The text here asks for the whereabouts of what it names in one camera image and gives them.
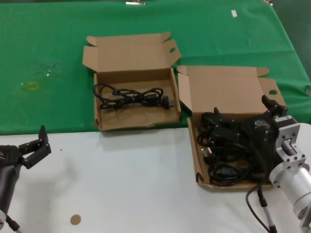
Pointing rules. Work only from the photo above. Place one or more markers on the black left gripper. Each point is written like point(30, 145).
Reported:
point(8, 157)

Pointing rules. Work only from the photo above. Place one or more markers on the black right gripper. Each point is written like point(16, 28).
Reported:
point(260, 136)

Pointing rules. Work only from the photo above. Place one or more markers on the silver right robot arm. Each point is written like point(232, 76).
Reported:
point(298, 184)

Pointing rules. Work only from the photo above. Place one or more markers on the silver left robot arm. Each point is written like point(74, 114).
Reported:
point(1, 217)

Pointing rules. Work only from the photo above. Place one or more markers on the cardboard box with intact rim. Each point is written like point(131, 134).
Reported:
point(228, 92)

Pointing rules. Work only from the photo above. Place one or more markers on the cardboard box with torn rim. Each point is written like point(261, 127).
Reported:
point(136, 117)

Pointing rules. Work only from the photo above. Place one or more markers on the round brown sticker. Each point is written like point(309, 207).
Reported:
point(75, 219)

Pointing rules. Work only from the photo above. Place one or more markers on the small white tape scrap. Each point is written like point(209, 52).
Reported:
point(48, 72)

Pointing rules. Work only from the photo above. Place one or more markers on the white tape strip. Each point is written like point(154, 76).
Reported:
point(234, 13)

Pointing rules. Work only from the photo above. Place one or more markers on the green tablecloth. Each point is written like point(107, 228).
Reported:
point(48, 36)

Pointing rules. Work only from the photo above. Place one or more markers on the small metal cloth clip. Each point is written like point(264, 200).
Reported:
point(267, 1)

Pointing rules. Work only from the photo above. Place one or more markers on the long metal cloth clip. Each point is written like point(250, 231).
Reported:
point(134, 3)

